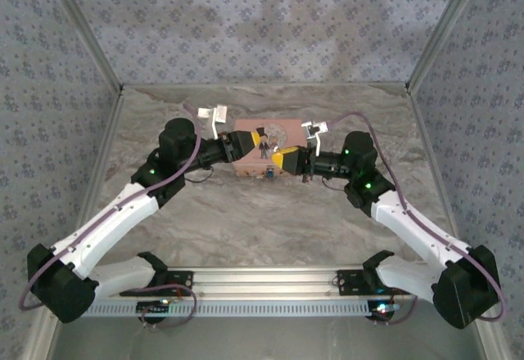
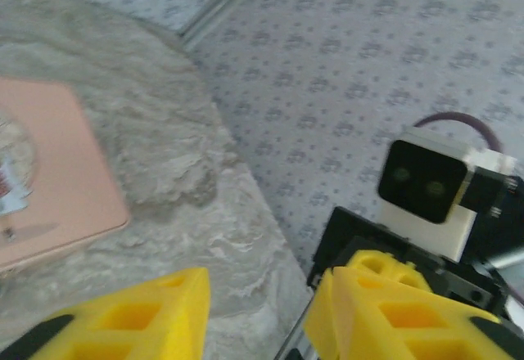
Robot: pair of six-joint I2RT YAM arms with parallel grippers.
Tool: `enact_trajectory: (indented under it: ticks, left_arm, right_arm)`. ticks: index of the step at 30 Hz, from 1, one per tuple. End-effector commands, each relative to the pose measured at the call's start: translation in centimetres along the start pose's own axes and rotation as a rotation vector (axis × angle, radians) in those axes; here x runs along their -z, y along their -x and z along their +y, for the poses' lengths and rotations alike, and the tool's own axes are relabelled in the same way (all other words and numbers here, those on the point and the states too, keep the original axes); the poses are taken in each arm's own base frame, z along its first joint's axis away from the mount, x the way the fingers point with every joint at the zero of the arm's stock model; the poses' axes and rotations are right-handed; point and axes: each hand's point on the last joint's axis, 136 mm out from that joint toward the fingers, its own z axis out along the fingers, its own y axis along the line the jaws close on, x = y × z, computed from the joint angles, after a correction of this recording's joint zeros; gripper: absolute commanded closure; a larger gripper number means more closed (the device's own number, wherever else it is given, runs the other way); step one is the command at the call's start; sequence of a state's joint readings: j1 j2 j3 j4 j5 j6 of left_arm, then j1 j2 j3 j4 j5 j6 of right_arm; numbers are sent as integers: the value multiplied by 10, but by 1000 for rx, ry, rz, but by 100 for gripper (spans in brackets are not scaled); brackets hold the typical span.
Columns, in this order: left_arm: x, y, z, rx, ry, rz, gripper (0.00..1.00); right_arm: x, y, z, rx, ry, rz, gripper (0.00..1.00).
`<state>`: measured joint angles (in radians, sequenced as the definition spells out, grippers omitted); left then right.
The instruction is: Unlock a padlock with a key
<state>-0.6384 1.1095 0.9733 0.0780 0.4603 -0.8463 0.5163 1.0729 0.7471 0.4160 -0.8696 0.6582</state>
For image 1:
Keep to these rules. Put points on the aluminium table side rail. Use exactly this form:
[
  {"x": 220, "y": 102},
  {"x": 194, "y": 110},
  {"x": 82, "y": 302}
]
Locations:
[
  {"x": 106, "y": 143},
  {"x": 429, "y": 151}
]

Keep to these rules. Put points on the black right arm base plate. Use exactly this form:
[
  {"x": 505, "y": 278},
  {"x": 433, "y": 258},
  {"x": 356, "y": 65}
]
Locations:
[{"x": 352, "y": 282}]

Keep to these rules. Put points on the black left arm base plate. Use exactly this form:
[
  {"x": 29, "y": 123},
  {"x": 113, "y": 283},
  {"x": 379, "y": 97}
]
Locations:
[{"x": 178, "y": 280}]

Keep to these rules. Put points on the black controller board with LED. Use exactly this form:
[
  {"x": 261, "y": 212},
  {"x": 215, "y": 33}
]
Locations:
[
  {"x": 382, "y": 310},
  {"x": 153, "y": 307}
]

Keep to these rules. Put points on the pink box with cartoon couple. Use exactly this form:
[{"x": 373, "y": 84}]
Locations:
[{"x": 245, "y": 124}]

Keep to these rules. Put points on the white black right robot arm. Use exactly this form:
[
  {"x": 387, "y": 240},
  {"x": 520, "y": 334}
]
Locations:
[{"x": 409, "y": 229}]

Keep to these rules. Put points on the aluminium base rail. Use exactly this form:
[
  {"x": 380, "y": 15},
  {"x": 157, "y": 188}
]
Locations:
[{"x": 262, "y": 282}]

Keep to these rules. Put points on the aluminium frame post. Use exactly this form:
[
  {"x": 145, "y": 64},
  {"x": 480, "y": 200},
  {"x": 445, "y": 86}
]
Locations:
[
  {"x": 88, "y": 28},
  {"x": 441, "y": 28}
]

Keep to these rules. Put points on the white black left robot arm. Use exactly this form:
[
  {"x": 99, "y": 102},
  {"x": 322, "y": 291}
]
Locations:
[{"x": 106, "y": 229}]

